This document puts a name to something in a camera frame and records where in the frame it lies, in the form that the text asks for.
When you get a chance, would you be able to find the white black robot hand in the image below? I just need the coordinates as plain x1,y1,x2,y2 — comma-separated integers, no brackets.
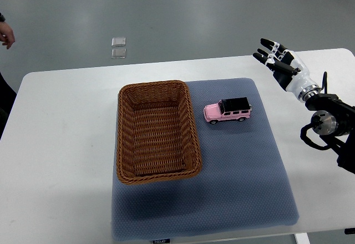
253,38,321,103

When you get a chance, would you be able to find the brown wicker basket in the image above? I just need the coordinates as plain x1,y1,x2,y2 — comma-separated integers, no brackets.
116,80,202,185

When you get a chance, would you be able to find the upper floor plate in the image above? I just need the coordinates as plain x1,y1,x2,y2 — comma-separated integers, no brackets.
111,37,126,47

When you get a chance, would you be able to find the person's hand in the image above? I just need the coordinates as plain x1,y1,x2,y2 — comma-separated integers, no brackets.
0,22,16,49

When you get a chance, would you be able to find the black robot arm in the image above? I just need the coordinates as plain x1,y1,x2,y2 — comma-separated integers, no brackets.
300,93,354,173

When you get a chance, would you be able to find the pink toy car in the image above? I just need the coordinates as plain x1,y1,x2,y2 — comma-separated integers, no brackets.
203,97,252,125

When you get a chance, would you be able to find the person's dark clothing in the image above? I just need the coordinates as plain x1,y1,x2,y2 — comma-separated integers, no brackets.
0,75,17,136

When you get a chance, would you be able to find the white table leg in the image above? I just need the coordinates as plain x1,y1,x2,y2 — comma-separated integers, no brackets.
294,233,310,244

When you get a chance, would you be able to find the blue-grey padded mat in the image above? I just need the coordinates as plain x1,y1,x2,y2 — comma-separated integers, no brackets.
111,78,299,241

